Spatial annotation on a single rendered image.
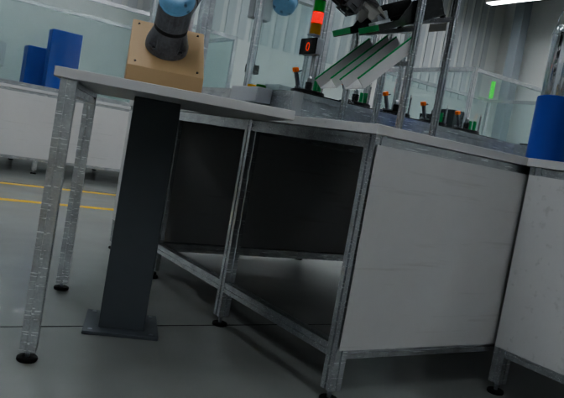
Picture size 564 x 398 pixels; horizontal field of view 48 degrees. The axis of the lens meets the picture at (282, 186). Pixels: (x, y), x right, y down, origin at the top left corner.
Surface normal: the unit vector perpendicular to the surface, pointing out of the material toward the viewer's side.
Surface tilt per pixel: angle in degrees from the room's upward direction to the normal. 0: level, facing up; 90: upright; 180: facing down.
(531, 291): 90
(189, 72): 43
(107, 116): 90
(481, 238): 90
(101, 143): 90
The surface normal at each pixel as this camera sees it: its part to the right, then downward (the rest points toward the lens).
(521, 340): -0.82, -0.11
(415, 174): 0.54, 0.14
